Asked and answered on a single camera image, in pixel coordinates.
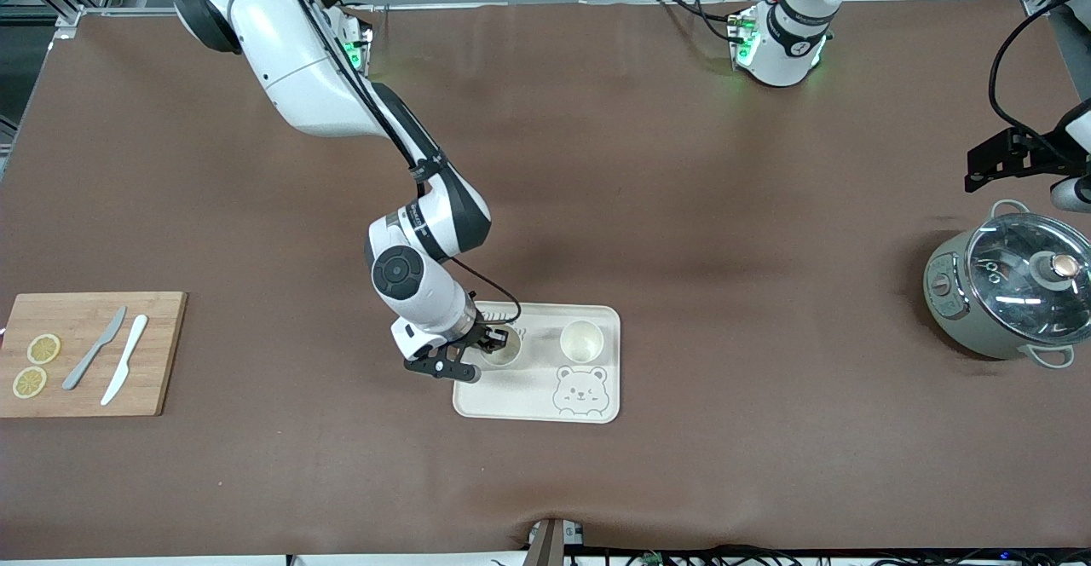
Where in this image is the white plastic cup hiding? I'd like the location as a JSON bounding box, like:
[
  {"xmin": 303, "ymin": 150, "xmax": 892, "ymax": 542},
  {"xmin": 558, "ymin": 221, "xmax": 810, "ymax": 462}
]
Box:
[
  {"xmin": 559, "ymin": 319, "xmax": 605, "ymax": 364},
  {"xmin": 480, "ymin": 325, "xmax": 522, "ymax": 368}
]

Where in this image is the white tray with bear print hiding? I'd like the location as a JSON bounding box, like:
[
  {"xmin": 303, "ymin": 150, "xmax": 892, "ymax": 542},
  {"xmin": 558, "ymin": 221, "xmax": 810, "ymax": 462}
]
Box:
[{"xmin": 452, "ymin": 301, "xmax": 621, "ymax": 425}]

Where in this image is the glass pot lid with knob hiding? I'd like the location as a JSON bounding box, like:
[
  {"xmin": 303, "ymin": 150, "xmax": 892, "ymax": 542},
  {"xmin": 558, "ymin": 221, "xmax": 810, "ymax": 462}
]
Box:
[{"xmin": 966, "ymin": 212, "xmax": 1091, "ymax": 347}]

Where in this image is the sage green electric pot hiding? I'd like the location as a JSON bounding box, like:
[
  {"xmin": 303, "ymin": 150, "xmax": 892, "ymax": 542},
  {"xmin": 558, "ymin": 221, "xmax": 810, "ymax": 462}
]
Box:
[{"xmin": 923, "ymin": 199, "xmax": 1091, "ymax": 369}]

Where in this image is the white plastic knife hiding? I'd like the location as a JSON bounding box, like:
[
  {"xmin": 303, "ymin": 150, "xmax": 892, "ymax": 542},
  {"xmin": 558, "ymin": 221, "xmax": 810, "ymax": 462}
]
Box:
[{"xmin": 101, "ymin": 315, "xmax": 149, "ymax": 407}]

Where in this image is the grey plastic knife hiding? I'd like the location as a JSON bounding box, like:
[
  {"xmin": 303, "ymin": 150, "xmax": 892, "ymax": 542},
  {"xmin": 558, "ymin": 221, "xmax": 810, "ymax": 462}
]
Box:
[{"xmin": 62, "ymin": 306, "xmax": 127, "ymax": 391}]

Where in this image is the wooden cutting board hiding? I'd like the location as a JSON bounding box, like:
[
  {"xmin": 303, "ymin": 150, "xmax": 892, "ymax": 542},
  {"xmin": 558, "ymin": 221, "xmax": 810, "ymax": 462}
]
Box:
[{"xmin": 0, "ymin": 292, "xmax": 188, "ymax": 419}]

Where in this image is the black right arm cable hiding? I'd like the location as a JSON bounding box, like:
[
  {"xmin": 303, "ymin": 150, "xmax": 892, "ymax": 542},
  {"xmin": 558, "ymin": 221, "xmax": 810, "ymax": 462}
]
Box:
[{"xmin": 281, "ymin": 0, "xmax": 522, "ymax": 332}]

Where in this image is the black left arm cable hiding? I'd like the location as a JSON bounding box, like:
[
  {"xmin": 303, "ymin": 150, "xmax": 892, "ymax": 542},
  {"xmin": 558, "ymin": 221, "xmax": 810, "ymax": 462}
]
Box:
[{"xmin": 987, "ymin": 0, "xmax": 1091, "ymax": 145}]

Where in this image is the metal table edge bracket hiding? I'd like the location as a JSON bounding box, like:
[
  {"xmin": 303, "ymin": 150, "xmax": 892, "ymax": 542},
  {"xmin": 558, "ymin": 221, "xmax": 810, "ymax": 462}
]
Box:
[{"xmin": 527, "ymin": 518, "xmax": 586, "ymax": 566}]

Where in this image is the black cable at arm base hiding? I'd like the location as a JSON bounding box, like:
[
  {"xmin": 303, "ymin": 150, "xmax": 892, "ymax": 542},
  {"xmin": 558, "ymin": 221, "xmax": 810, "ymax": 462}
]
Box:
[{"xmin": 655, "ymin": 0, "xmax": 742, "ymax": 43}]

